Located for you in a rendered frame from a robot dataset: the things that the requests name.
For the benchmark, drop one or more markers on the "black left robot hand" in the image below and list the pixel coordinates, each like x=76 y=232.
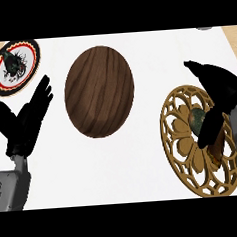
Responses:
x=27 y=123

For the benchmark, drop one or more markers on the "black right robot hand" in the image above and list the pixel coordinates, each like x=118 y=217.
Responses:
x=222 y=86

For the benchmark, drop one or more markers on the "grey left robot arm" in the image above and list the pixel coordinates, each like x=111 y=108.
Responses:
x=11 y=188

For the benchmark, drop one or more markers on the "green and brown squash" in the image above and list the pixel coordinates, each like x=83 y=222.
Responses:
x=198 y=120

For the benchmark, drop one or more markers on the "gold openwork round placemat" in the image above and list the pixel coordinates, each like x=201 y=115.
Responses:
x=179 y=143

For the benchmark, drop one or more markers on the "brown wooden bowl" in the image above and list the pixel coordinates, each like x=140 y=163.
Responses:
x=99 y=91

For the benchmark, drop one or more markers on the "round black red patterned plate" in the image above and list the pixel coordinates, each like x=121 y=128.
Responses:
x=13 y=67

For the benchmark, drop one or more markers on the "grey object at edge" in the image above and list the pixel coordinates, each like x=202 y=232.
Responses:
x=204 y=28

